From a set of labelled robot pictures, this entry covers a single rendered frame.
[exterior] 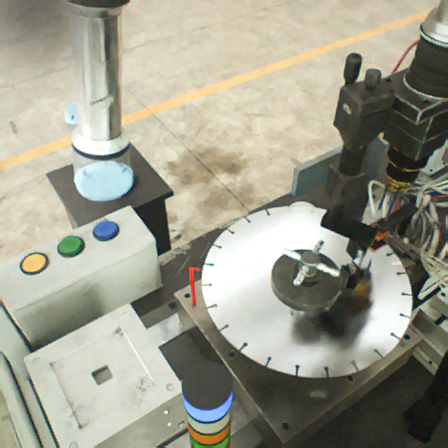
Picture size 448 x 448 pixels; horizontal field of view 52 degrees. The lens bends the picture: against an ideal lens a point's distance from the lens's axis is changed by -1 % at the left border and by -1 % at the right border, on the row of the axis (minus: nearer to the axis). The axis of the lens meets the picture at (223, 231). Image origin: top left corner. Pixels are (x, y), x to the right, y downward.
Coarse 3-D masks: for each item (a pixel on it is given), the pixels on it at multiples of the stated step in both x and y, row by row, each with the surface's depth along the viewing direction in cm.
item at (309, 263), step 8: (320, 240) 73; (320, 248) 72; (288, 256) 72; (296, 256) 71; (304, 256) 70; (312, 256) 70; (304, 264) 69; (312, 264) 69; (320, 264) 70; (304, 272) 69; (312, 272) 70; (328, 272) 69; (336, 272) 69; (296, 280) 68
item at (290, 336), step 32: (256, 224) 82; (288, 224) 82; (224, 256) 77; (256, 256) 77; (384, 256) 77; (224, 288) 73; (256, 288) 73; (352, 288) 73; (384, 288) 73; (224, 320) 69; (256, 320) 69; (288, 320) 69; (320, 320) 69; (352, 320) 69; (384, 320) 69; (256, 352) 65; (288, 352) 65; (320, 352) 65; (352, 352) 65; (384, 352) 65
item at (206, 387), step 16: (192, 368) 42; (208, 368) 42; (224, 368) 42; (192, 384) 41; (208, 384) 41; (224, 384) 41; (192, 400) 40; (208, 400) 40; (224, 400) 40; (192, 416) 41; (208, 416) 40
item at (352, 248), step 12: (348, 108) 56; (336, 204) 69; (324, 216) 73; (336, 216) 71; (324, 228) 73; (336, 228) 72; (348, 228) 71; (360, 228) 71; (372, 228) 71; (348, 240) 73; (360, 240) 71; (372, 240) 70; (348, 252) 75
